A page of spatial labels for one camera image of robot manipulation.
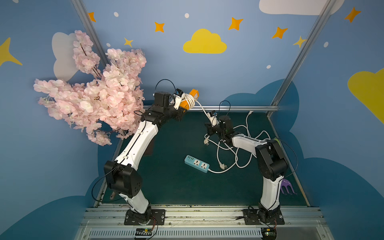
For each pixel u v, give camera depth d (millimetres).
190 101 765
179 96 676
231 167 926
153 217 734
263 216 651
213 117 839
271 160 530
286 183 858
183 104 764
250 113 1230
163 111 602
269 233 730
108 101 498
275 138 1050
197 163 908
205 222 740
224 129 769
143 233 732
